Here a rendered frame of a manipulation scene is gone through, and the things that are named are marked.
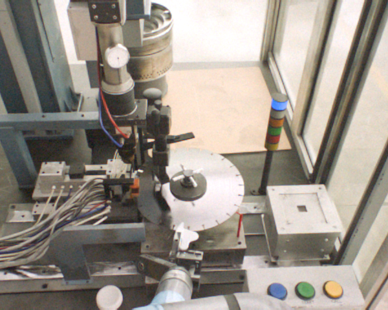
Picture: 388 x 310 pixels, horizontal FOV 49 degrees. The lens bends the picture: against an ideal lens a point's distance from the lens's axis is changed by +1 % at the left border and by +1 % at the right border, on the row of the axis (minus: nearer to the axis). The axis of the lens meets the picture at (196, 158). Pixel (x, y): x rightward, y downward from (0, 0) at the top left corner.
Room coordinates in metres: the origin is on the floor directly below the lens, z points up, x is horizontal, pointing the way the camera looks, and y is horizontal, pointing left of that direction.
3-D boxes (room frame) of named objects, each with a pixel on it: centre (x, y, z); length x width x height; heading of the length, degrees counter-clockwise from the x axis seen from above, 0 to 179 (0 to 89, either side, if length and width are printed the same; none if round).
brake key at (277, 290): (0.53, -0.21, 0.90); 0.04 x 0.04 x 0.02
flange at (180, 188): (0.83, 0.02, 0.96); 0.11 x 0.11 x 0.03
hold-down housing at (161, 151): (0.80, 0.09, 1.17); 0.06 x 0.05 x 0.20; 85
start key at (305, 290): (0.53, -0.28, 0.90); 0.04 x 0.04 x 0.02
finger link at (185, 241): (0.64, 0.02, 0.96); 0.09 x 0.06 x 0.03; 174
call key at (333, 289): (0.53, -0.35, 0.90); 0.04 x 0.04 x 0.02
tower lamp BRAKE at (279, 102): (0.99, -0.24, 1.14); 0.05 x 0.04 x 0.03; 4
